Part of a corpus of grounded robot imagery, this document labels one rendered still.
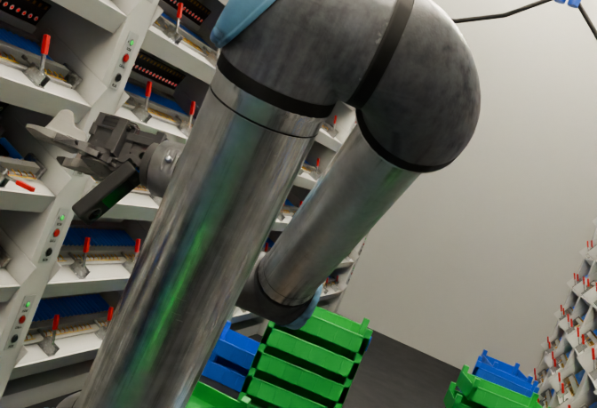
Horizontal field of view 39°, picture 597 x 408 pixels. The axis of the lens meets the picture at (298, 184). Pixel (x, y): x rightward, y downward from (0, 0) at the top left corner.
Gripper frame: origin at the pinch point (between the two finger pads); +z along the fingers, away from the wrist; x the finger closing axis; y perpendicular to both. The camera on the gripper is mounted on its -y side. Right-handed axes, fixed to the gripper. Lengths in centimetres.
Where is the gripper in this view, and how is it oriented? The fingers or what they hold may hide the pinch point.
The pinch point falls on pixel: (43, 147)
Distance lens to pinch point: 141.1
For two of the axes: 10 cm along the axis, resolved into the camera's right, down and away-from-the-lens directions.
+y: 3.3, -8.8, 3.4
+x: -1.4, -4.0, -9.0
